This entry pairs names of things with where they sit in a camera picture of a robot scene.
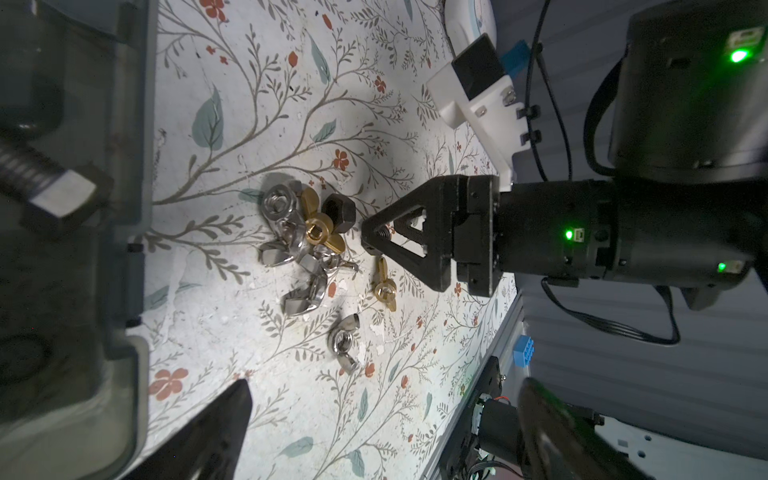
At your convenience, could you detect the floral table mat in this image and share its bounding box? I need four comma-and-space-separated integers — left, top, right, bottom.
140, 1, 517, 479

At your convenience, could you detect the black hex nut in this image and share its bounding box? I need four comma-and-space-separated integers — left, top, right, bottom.
322, 193, 357, 234

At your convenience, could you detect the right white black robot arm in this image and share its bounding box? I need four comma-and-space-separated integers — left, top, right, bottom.
361, 1, 767, 310

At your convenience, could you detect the clear divided organizer box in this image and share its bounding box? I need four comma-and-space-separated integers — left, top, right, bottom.
1, 1, 159, 479

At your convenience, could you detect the white tape roll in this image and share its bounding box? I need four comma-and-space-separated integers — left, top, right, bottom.
443, 0, 497, 56

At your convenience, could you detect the silver hex bolt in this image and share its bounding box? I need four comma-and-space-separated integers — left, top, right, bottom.
1, 136, 114, 239

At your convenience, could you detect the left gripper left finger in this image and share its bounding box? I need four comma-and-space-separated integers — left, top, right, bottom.
124, 379, 252, 479

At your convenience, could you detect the brass wing nut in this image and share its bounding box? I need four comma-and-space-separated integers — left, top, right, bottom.
373, 256, 397, 312
299, 187, 346, 254

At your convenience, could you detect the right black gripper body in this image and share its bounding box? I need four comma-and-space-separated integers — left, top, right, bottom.
453, 176, 618, 297

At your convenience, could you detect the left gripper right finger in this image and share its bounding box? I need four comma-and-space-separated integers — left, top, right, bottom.
517, 377, 648, 480

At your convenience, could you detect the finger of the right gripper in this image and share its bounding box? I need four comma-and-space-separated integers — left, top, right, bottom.
361, 175, 462, 252
365, 206, 459, 292

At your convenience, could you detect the silver wing nut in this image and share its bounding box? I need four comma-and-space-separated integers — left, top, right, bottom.
327, 313, 360, 375

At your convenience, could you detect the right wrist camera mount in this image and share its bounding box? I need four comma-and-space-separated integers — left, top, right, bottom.
427, 34, 531, 192

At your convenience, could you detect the pile of screws and nuts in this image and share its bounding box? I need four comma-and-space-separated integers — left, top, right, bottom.
259, 182, 359, 317

